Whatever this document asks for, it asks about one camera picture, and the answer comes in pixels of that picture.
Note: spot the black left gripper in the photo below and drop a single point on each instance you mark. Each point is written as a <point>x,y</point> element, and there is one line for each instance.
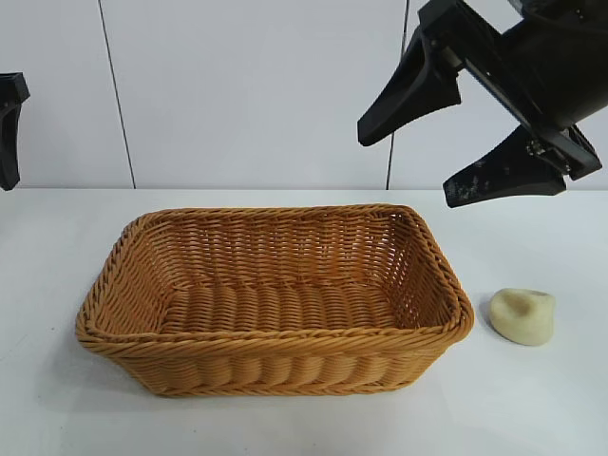
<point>12,90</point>

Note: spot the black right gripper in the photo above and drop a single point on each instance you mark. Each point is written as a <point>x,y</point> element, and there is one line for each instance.
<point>546,71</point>

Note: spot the pale cream egg yolk pastry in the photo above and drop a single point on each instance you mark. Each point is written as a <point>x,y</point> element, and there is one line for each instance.
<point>520,320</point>

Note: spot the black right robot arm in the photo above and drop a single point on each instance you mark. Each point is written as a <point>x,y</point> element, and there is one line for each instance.
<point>560,7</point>

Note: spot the tan woven wicker basket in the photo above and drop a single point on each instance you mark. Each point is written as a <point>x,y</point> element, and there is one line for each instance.
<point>285,366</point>

